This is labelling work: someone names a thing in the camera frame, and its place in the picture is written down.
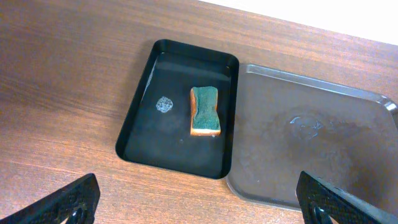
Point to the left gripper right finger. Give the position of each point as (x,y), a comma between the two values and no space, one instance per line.
(322,202)

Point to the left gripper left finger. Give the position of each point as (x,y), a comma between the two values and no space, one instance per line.
(73,203)

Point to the brown serving tray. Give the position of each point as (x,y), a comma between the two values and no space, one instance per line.
(287,123)

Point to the black plastic tray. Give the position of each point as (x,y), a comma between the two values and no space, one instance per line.
(156,130)

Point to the green and orange sponge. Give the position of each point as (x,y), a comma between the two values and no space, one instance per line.
(204,117)

